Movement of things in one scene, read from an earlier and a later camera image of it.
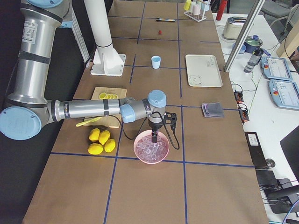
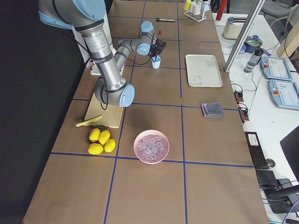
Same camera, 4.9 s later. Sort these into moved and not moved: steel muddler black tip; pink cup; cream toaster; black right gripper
Moved: black right gripper
Not moved: pink cup; steel muddler black tip; cream toaster
